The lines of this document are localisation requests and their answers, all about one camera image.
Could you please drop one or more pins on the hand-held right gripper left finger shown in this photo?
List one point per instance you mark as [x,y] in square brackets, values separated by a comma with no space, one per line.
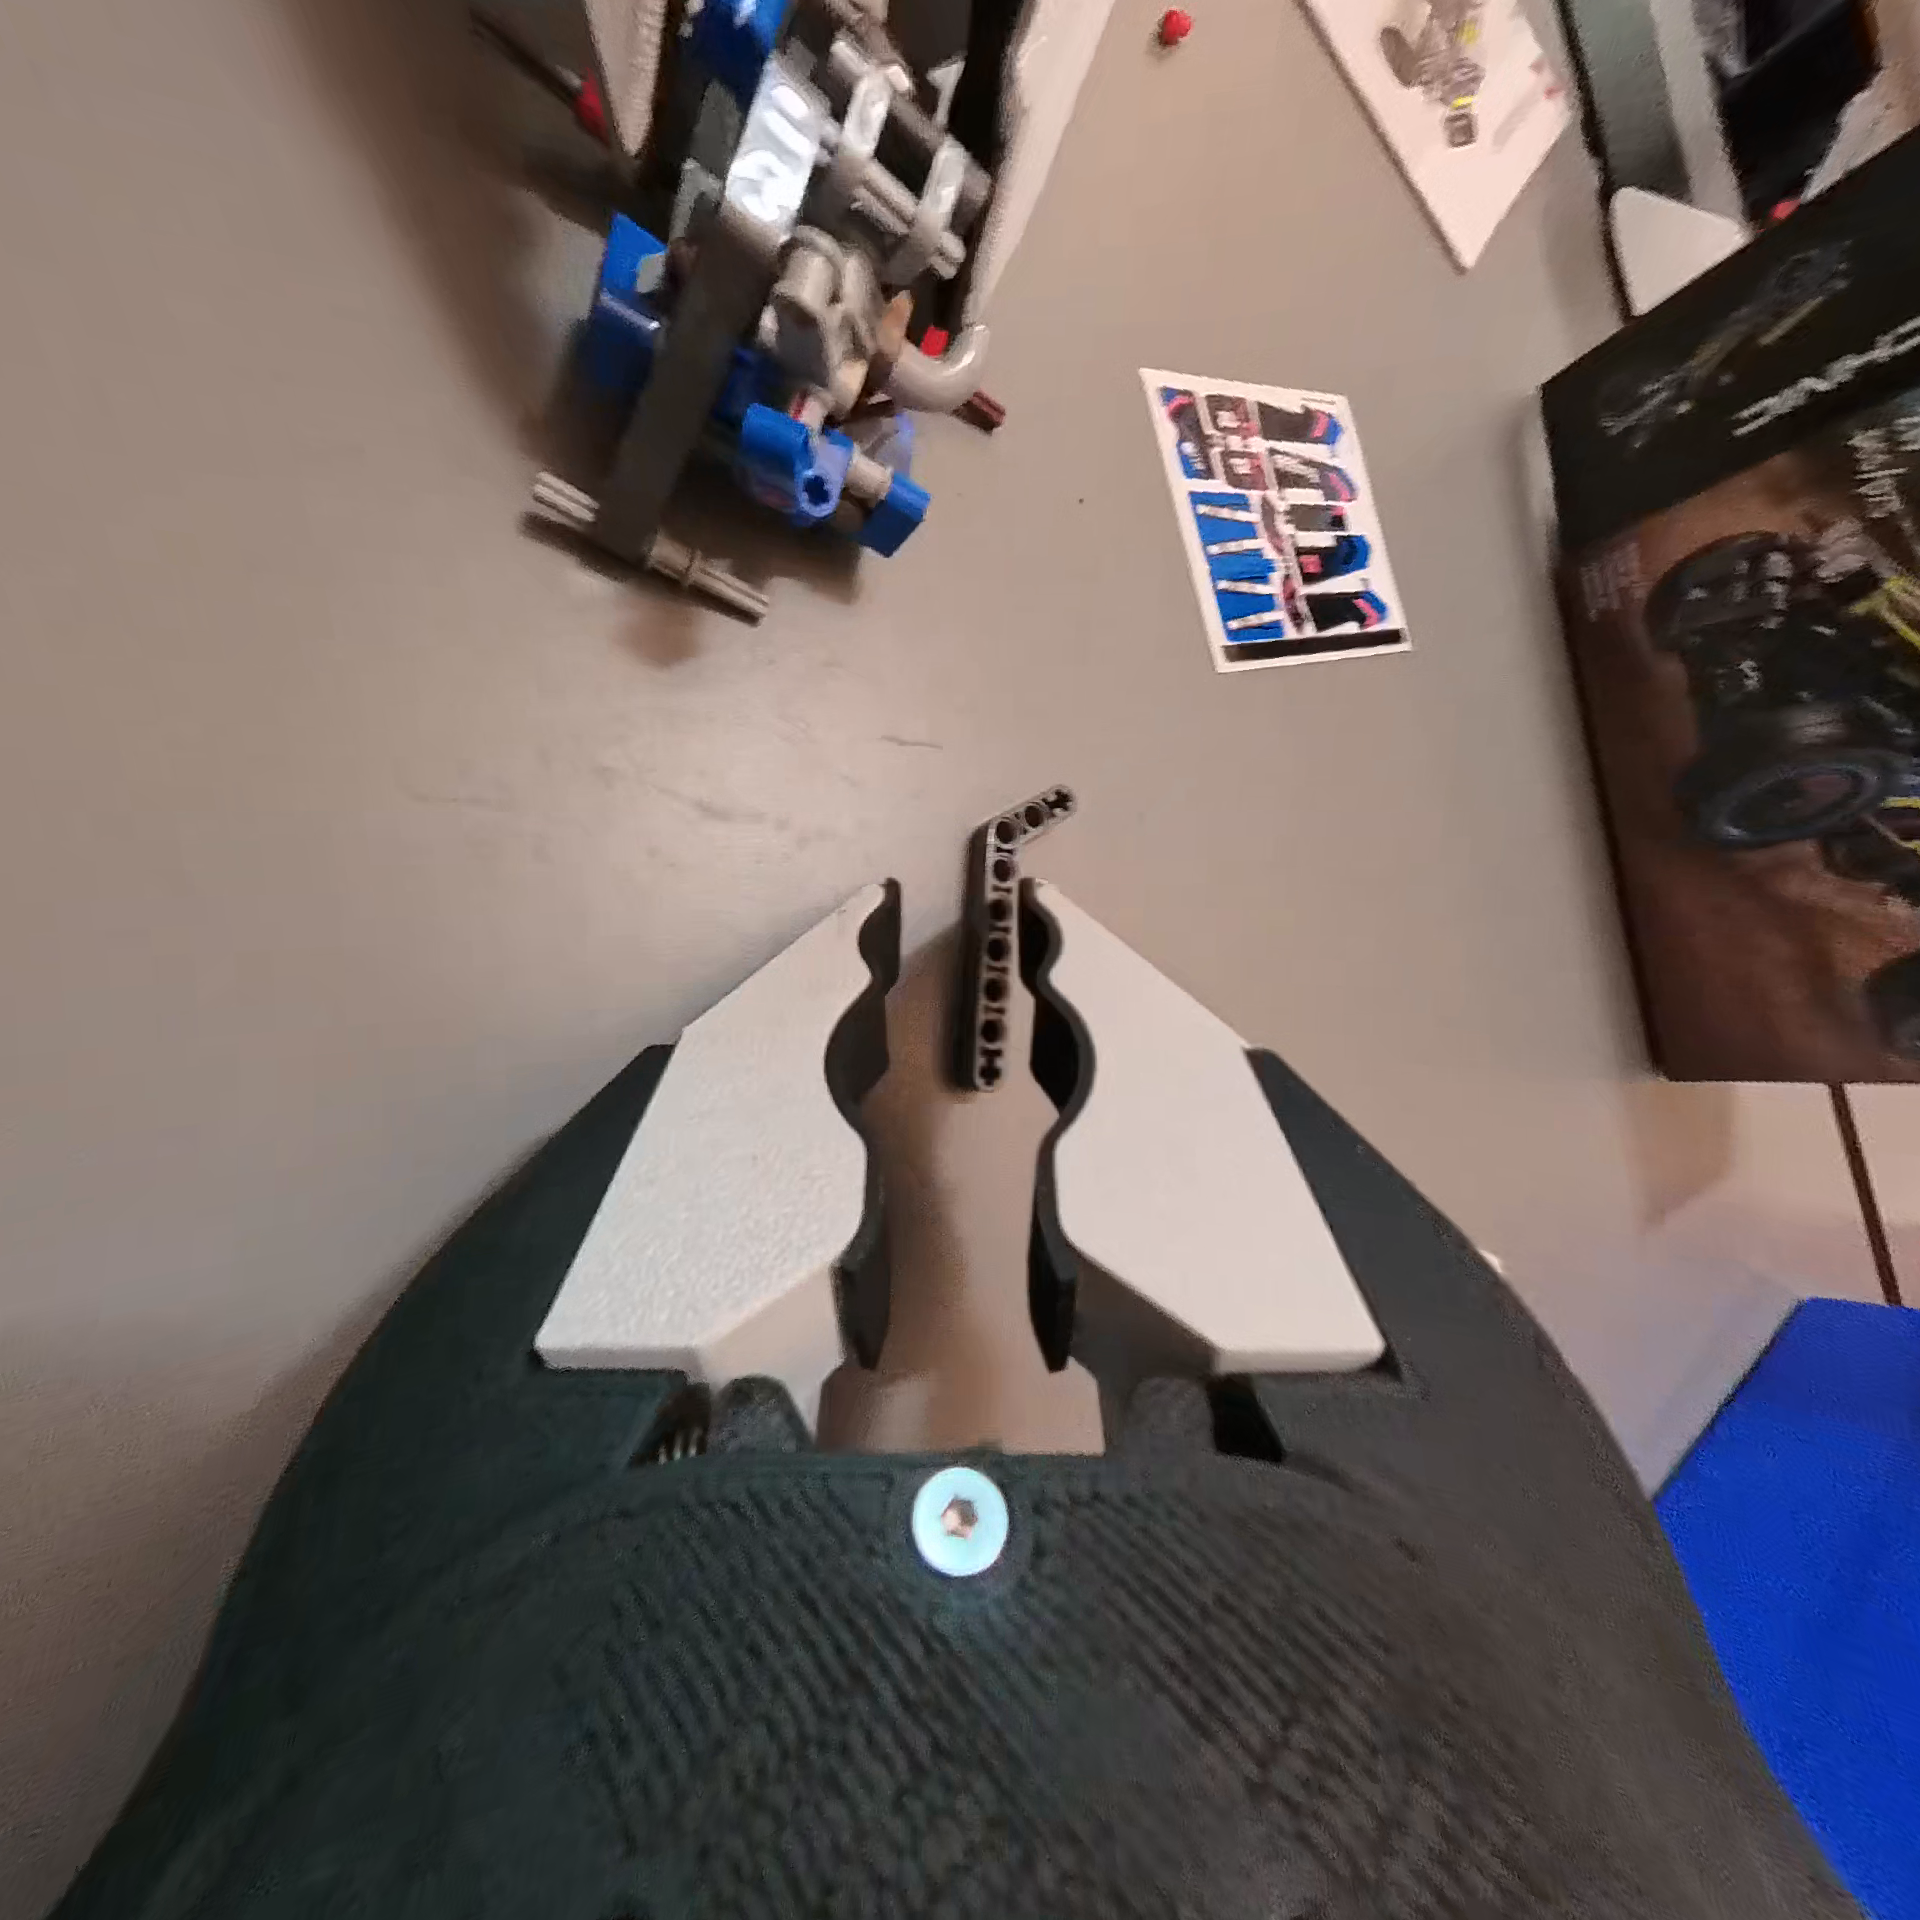
[705,1200]

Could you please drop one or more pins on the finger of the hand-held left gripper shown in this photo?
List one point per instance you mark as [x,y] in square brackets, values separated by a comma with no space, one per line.
[1050,90]
[623,61]

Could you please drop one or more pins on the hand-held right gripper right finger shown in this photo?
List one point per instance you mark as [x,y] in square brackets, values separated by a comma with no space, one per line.
[1200,1200]

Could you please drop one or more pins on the grey blue lego chassis assembly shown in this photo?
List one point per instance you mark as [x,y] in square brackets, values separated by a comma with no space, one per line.
[751,330]

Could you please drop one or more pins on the dark grey angled lego beam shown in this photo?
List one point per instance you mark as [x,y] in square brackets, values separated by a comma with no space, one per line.
[990,961]

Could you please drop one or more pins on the closed lego instruction booklet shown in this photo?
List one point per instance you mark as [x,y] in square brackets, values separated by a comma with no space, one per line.
[1440,105]

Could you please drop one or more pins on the lego set box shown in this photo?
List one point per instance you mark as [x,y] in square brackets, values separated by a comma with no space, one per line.
[1740,674]

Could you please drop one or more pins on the blue pink sticker sheet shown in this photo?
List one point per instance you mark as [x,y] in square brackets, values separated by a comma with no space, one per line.
[1274,511]

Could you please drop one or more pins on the dark flat panel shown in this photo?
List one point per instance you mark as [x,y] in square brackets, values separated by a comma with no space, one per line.
[1628,75]

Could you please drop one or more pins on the grey oval stand foot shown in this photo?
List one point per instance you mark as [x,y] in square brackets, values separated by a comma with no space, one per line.
[1673,249]

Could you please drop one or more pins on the blue storage bin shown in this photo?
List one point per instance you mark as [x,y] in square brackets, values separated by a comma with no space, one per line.
[1801,1574]

